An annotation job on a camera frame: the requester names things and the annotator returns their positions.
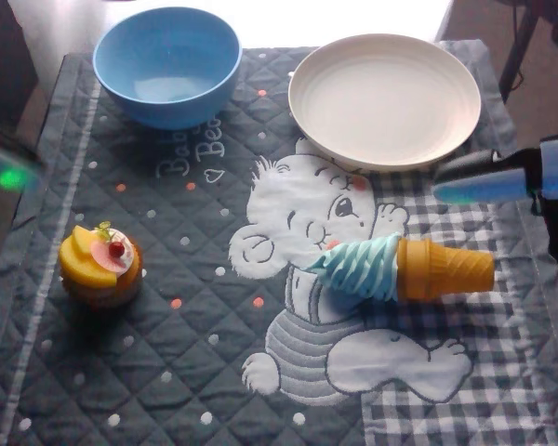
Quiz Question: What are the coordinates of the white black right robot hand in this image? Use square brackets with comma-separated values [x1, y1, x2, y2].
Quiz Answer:
[433, 132, 558, 216]

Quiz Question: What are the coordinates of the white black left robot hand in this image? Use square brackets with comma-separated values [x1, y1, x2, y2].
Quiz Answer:
[0, 121, 47, 193]

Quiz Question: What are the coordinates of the toy blue ice cream cone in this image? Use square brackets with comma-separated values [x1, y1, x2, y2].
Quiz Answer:
[305, 230, 496, 306]

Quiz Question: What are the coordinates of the toy cupcake with fruit topping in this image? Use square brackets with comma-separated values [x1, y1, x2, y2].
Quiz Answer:
[58, 220, 144, 310]

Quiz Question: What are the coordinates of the cream white plate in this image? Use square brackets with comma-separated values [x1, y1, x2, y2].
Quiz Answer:
[287, 33, 483, 174]

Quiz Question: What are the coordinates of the blue bowl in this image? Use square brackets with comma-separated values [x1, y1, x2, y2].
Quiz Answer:
[92, 6, 242, 132]

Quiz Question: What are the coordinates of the black stand leg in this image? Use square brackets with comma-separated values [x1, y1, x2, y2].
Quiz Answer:
[498, 0, 541, 102]

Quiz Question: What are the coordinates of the grey quilt with bear print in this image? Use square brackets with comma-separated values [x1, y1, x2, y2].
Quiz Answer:
[0, 39, 558, 446]

